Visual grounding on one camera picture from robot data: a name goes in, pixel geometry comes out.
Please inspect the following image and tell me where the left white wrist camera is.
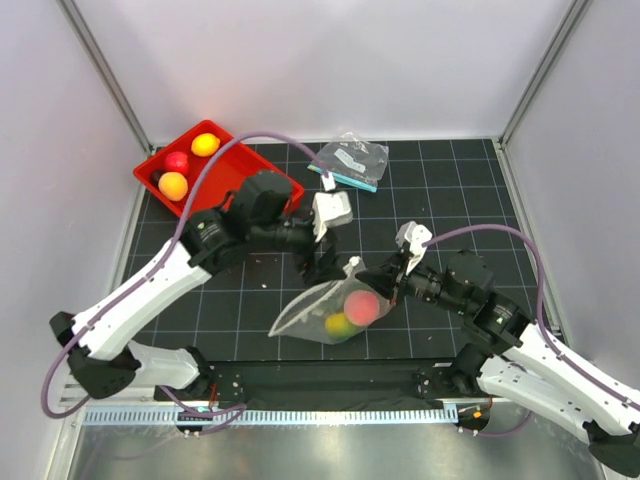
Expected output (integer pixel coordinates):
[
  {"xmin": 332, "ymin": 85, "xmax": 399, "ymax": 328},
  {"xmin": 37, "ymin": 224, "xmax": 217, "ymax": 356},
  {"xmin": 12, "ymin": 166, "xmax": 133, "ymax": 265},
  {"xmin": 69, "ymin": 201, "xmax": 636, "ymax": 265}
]
[{"xmin": 312, "ymin": 173, "xmax": 353, "ymax": 243}]

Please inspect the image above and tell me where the slotted cable duct strip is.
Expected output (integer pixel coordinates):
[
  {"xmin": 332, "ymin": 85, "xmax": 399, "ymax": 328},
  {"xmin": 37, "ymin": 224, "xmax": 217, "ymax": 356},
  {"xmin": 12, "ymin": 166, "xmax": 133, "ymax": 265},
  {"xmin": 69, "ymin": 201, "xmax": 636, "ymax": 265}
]
[{"xmin": 82, "ymin": 404, "xmax": 458, "ymax": 428}]

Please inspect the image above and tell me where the orange toy fruit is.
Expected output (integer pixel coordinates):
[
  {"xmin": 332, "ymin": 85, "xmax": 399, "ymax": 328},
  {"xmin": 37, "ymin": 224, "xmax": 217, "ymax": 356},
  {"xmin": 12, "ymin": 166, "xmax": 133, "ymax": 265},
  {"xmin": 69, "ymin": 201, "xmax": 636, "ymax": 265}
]
[{"xmin": 158, "ymin": 172, "xmax": 189, "ymax": 202}]

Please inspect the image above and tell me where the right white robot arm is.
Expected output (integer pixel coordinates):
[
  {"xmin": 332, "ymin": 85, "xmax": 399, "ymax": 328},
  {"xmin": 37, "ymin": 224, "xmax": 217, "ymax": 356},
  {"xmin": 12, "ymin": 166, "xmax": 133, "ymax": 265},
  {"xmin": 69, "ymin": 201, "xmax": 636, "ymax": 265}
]
[{"xmin": 356, "ymin": 251, "xmax": 639, "ymax": 478}]

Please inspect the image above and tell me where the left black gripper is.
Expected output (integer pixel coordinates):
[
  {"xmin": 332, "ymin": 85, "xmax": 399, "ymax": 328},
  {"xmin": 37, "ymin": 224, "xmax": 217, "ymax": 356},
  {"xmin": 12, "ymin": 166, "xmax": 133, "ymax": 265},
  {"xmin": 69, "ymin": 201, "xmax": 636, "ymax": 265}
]
[{"xmin": 250, "ymin": 209, "xmax": 348, "ymax": 285}]

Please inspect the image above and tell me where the small yellow-green toy fruit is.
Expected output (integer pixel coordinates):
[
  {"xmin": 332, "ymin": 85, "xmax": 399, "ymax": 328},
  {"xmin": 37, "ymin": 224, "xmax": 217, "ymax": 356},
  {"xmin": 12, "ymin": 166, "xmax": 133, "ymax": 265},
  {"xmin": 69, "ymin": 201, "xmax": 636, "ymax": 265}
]
[{"xmin": 324, "ymin": 312, "xmax": 360, "ymax": 343}]

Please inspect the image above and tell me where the blue-zipper clear zip bag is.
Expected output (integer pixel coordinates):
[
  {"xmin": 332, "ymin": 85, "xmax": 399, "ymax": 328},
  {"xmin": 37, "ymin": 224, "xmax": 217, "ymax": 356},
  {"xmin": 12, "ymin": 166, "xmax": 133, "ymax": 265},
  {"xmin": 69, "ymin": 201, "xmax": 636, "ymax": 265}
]
[{"xmin": 308, "ymin": 132, "xmax": 389, "ymax": 193}]

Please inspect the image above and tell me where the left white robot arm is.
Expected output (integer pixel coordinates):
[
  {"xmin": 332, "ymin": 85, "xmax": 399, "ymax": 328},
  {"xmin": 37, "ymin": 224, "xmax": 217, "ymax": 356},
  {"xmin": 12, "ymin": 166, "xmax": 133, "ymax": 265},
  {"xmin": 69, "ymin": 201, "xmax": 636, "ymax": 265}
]
[{"xmin": 50, "ymin": 170, "xmax": 353, "ymax": 400}]

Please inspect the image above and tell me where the red toy apple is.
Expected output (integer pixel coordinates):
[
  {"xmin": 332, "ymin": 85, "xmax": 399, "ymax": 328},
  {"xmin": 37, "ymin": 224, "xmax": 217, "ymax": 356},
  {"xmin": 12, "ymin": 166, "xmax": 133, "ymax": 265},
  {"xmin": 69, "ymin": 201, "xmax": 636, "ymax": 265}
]
[{"xmin": 164, "ymin": 152, "xmax": 190, "ymax": 176}]

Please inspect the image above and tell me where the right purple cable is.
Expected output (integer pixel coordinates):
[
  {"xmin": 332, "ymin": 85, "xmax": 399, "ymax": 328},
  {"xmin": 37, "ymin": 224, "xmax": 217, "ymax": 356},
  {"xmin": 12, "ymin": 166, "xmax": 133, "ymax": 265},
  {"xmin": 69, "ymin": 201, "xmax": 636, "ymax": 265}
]
[{"xmin": 422, "ymin": 223, "xmax": 640, "ymax": 441}]

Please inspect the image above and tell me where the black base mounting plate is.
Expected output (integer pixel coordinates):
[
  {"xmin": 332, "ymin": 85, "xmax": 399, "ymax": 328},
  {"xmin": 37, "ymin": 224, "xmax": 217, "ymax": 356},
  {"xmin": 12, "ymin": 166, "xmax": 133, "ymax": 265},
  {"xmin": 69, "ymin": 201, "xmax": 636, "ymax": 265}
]
[{"xmin": 175, "ymin": 358, "xmax": 488, "ymax": 412}]

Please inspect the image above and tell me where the purple cable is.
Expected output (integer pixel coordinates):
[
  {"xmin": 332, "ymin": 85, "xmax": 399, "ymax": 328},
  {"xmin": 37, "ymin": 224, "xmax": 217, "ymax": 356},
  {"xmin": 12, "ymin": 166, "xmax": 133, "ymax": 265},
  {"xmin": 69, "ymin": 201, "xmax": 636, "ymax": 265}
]
[
  {"xmin": 422, "ymin": 223, "xmax": 640, "ymax": 441},
  {"xmin": 40, "ymin": 131, "xmax": 341, "ymax": 435}
]

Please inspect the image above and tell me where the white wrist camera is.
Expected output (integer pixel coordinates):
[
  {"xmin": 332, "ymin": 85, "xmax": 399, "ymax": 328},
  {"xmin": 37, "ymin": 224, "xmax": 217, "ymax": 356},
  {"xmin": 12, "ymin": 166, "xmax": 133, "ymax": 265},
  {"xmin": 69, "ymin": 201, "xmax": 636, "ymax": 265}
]
[
  {"xmin": 312, "ymin": 173, "xmax": 353, "ymax": 243},
  {"xmin": 395, "ymin": 221, "xmax": 433, "ymax": 275}
]

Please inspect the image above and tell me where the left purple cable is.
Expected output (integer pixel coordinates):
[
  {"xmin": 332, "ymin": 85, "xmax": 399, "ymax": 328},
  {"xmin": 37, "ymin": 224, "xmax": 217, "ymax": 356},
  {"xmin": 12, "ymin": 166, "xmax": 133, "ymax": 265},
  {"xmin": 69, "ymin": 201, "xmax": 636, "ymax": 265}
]
[{"xmin": 40, "ymin": 131, "xmax": 341, "ymax": 435}]

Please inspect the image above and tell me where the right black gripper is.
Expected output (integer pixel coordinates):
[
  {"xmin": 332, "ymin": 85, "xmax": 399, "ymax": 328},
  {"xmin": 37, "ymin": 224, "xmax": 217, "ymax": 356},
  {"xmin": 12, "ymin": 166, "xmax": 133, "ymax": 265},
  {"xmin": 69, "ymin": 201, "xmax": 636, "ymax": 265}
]
[{"xmin": 356, "ymin": 245, "xmax": 470, "ymax": 315}]

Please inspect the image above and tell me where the red plastic tray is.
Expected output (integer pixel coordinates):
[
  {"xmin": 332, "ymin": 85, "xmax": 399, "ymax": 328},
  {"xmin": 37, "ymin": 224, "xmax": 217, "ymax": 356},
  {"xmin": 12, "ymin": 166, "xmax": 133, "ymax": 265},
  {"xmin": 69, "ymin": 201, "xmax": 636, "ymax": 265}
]
[{"xmin": 133, "ymin": 120, "xmax": 284, "ymax": 216}]

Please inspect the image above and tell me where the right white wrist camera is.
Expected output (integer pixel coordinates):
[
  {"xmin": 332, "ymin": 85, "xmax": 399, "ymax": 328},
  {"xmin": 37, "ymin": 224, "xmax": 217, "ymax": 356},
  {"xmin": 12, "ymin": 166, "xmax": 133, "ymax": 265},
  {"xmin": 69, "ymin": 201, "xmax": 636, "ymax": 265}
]
[{"xmin": 395, "ymin": 221, "xmax": 433, "ymax": 275}]

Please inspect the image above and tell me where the white-spotted clear zip bag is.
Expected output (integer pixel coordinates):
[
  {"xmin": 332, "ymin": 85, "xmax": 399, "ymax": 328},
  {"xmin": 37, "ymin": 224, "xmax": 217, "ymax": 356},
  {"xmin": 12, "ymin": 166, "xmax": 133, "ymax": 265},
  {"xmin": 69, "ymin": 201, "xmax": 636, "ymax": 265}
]
[{"xmin": 268, "ymin": 256, "xmax": 392, "ymax": 345}]

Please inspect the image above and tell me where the yellow toy lemon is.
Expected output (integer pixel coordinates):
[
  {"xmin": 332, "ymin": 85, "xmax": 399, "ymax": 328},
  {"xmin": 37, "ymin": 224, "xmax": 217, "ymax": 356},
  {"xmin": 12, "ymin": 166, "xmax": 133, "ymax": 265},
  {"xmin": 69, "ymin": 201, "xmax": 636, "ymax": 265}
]
[{"xmin": 191, "ymin": 133, "xmax": 221, "ymax": 157}]

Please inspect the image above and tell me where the pink toy peach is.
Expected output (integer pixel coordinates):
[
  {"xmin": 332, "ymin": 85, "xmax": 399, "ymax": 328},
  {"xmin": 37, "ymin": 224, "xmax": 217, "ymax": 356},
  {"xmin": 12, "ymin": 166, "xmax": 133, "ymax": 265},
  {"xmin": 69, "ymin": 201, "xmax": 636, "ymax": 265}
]
[{"xmin": 344, "ymin": 290, "xmax": 380, "ymax": 327}]

